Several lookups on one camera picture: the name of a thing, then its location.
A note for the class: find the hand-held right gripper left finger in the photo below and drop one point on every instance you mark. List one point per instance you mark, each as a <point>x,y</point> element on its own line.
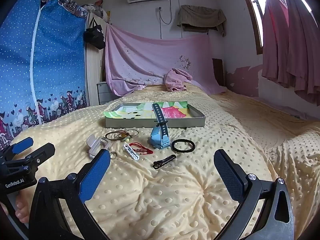
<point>96,175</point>

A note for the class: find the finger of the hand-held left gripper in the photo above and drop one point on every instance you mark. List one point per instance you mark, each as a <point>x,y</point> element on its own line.
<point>22,143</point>
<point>43,151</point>

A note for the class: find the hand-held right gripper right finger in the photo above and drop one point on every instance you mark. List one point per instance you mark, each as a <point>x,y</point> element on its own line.
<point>227,172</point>

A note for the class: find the black hair clip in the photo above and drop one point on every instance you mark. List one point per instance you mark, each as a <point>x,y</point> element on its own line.
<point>162,162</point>

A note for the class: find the blue smartwatch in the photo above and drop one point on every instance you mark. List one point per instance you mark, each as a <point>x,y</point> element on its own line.
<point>157,137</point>

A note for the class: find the grey metal tray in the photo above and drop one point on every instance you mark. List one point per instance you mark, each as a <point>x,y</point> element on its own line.
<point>150,123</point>

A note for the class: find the person's bare foot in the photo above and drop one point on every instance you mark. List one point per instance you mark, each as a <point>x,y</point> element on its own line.
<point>21,205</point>

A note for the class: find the colourful printed paper sheet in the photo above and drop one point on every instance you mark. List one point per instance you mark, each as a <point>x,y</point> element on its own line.
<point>125,112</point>

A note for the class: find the grey drawer cabinet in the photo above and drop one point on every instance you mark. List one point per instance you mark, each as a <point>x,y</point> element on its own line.
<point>103,93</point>

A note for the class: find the blue dotted wardrobe cover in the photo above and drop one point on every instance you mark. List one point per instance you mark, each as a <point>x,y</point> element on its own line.
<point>55,55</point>

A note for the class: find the beige wooden wardrobe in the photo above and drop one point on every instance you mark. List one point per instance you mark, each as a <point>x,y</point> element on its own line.
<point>93,67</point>

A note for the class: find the brown board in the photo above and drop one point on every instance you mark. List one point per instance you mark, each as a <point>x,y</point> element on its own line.
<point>217,70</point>

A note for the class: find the crumpled pink towel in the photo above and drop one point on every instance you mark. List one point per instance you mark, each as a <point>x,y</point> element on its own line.
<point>176,80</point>

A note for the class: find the black bag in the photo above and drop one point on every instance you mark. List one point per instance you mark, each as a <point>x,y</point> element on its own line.
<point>96,36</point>

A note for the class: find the pink hanging sheet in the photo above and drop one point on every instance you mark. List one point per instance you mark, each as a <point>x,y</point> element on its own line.
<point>150,55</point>

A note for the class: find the pink curtain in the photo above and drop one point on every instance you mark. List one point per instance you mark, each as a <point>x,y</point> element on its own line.
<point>275,42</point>
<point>307,55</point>

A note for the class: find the printed fabric bundle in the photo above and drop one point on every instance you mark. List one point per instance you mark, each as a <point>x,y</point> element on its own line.
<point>92,8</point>

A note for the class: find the olive cloth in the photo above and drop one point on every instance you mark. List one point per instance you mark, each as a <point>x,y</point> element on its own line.
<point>200,16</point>

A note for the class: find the brown framed window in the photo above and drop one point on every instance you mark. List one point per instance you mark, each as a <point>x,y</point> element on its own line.
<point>252,12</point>

